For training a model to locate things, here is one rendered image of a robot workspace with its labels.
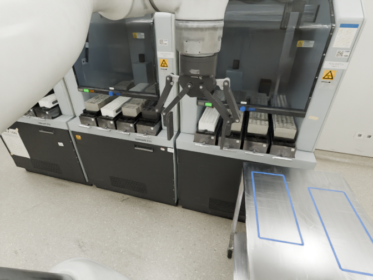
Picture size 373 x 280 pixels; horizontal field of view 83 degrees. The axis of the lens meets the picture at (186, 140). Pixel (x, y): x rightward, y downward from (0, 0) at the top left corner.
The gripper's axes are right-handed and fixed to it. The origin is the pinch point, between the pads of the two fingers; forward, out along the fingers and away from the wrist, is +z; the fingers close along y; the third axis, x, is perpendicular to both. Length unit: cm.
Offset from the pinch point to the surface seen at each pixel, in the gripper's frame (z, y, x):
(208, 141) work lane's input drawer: 44, -7, 66
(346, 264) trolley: 38, 48, 2
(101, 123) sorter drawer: 43, -85, 66
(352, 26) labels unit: -20, 50, 75
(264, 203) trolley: 38.0, 24.1, 19.1
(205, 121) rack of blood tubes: 34, -11, 72
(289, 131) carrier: 33, 38, 74
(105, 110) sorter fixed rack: 34, -82, 70
